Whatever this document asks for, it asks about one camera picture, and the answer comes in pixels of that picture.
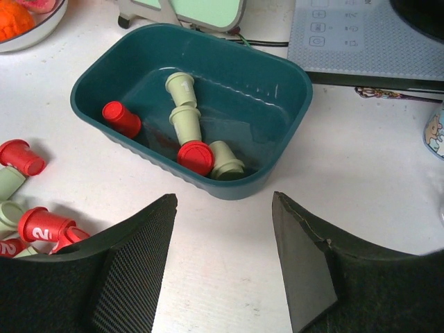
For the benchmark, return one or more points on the red capsule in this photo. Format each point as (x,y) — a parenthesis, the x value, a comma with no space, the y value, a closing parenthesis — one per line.
(39,224)
(69,236)
(196,156)
(12,247)
(122,119)
(18,154)

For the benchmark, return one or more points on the paper coffee cup black lid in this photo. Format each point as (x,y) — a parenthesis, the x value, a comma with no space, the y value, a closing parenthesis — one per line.
(433,132)

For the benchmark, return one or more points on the metal cutting board stand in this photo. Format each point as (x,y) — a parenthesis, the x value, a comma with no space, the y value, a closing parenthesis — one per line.
(128,10)

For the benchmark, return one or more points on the teal plastic storage basket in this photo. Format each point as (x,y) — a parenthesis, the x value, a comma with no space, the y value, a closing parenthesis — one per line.
(213,112)

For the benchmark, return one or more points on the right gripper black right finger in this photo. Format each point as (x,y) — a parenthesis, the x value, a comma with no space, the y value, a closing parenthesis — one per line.
(337,282)

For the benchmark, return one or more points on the green cutting board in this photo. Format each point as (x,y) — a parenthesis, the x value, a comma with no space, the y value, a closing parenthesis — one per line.
(217,15)

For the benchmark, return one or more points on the green capsule at edge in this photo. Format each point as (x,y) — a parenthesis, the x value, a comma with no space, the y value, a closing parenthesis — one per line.
(226,163)

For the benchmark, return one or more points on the red apple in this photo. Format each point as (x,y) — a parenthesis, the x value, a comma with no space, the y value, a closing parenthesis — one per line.
(38,6)

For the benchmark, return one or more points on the grey induction cooker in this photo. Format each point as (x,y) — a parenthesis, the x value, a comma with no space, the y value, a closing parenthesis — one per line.
(363,43)

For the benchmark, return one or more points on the green capsule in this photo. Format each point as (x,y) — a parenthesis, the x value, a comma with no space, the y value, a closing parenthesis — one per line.
(226,163)
(29,251)
(186,122)
(11,213)
(10,181)
(180,85)

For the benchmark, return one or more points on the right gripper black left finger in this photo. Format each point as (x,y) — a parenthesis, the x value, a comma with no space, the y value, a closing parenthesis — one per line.
(109,282)

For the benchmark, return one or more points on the red capsule top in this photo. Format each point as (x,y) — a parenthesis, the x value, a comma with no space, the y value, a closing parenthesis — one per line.
(18,154)

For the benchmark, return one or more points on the orange fruit right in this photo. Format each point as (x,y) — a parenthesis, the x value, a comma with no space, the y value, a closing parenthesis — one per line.
(15,20)

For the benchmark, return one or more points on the fruit bowl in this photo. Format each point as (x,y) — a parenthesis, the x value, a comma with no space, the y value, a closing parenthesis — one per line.
(45,24)

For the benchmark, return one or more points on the black frying pan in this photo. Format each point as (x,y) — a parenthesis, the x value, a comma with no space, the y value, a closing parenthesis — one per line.
(424,16)

